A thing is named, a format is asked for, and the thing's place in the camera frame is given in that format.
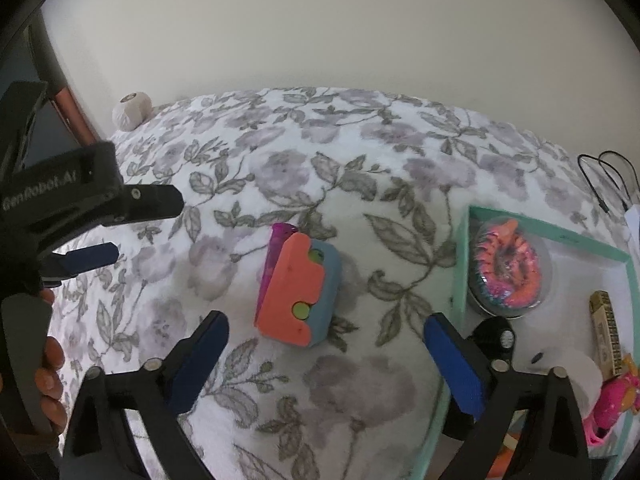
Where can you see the white power strip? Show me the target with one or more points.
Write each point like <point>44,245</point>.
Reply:
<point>632,217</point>

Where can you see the pink swim goggles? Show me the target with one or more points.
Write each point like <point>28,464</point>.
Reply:
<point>595,432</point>

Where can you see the orange blue foam block toy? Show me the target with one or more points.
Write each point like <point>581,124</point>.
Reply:
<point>299,302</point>

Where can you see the person's hand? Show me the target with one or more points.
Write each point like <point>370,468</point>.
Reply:
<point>50,386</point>

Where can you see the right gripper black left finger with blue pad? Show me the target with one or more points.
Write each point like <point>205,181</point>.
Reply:
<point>162,395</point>

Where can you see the black toy car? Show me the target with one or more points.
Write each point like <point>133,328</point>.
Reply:
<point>495,339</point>

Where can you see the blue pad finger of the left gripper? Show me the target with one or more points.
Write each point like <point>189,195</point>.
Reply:
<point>63,267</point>

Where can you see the white crochet yarn ball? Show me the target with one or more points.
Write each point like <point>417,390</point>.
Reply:
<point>132,111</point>

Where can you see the gold patterned harmonica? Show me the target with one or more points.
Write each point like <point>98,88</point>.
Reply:
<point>610,357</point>

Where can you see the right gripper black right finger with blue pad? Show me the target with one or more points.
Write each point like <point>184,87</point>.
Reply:
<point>468,376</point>

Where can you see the purple yellow round toy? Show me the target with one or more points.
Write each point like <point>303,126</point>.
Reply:
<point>280,233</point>

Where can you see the orange blue stick toy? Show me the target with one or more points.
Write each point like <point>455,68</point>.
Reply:
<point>502,461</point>

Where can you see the floral grey white blanket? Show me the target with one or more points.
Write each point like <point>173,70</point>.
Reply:
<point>384,178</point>

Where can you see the teal shallow cardboard tray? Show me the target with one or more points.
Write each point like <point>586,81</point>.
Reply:
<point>579,266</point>

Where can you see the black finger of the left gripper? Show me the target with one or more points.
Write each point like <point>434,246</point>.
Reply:
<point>148,202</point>

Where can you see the clear dome with pink toy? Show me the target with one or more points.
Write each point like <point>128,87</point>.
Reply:
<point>510,270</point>

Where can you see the pink duck toy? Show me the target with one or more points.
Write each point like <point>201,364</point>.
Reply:
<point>618,396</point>

